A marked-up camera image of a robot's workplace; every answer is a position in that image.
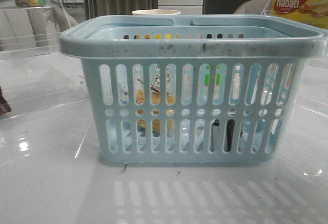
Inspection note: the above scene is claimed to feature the clear acrylic left shelf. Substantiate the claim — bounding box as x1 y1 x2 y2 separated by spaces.
1 0 88 123

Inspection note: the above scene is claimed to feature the yellow nabati wafer box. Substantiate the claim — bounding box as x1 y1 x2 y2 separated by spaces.
270 0 327 29

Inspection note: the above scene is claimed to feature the light blue plastic basket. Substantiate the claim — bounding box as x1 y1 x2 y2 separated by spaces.
59 15 327 164

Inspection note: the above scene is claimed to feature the dark red biscuit packet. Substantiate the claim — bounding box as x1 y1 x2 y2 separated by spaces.
0 88 12 116

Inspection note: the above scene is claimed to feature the popcorn paper cup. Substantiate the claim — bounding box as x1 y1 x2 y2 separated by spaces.
132 9 181 16

